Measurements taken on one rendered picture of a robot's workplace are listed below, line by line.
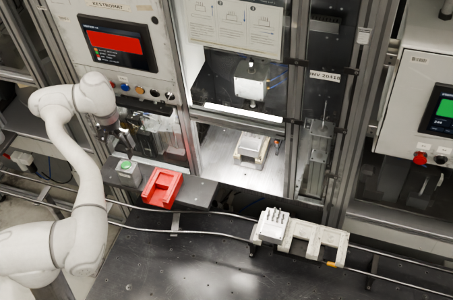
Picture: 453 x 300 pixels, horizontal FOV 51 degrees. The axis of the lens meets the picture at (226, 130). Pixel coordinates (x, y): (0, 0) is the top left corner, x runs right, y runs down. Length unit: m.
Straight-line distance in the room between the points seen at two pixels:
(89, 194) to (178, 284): 0.82
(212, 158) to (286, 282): 0.62
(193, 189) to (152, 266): 0.39
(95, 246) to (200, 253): 0.89
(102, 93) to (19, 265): 0.61
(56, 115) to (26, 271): 0.54
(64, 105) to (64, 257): 0.56
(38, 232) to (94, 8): 0.70
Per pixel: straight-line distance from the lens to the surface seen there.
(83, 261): 1.35
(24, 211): 3.41
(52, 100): 1.71
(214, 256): 2.15
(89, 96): 1.67
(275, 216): 1.95
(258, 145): 2.03
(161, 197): 2.05
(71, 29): 1.72
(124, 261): 2.22
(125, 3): 1.51
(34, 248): 1.39
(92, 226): 1.38
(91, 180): 1.47
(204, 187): 2.06
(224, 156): 2.15
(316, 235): 1.98
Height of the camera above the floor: 2.62
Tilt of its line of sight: 50 degrees down
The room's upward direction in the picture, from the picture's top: 6 degrees counter-clockwise
